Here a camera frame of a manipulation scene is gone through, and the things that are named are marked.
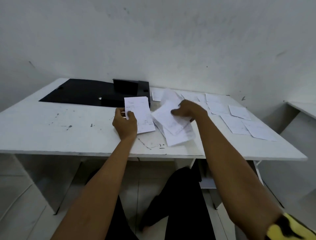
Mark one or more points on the person's left hand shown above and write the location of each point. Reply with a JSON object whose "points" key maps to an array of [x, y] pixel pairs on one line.
{"points": [[124, 127]]}

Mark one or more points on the large white desk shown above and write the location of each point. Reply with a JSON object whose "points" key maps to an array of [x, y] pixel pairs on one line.
{"points": [[44, 178]]}

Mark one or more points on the person's left forearm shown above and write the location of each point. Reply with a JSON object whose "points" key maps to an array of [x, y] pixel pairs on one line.
{"points": [[98, 192]]}

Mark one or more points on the person's left thumb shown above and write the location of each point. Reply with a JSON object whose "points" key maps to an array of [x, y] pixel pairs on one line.
{"points": [[131, 116]]}

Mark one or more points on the long white printed paper receipt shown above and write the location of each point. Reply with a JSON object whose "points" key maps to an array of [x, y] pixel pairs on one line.
{"points": [[142, 108]]}

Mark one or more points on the spread of white receipts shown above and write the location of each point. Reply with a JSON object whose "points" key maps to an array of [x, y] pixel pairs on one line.
{"points": [[237, 124]]}

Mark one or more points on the person's right thumb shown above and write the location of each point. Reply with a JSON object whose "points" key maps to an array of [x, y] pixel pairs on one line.
{"points": [[176, 112]]}

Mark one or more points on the yellow and black sleeve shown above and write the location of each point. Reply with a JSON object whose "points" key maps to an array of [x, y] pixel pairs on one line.
{"points": [[284, 228]]}

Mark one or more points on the person's right forearm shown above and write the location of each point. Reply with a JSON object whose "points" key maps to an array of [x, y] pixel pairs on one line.
{"points": [[234, 178]]}

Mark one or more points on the person's right hand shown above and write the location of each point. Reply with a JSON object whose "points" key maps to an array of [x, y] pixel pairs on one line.
{"points": [[191, 108]]}

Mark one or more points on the small white desk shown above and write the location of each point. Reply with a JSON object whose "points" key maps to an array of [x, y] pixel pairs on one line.
{"points": [[305, 107]]}

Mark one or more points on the black open box file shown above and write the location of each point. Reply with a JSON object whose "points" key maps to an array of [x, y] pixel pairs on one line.
{"points": [[79, 91]]}

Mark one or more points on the pile of white receipts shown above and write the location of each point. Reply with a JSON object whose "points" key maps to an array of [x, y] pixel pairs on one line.
{"points": [[181, 137]]}

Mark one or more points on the person's black trousers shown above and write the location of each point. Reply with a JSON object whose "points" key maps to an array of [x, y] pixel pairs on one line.
{"points": [[187, 202]]}

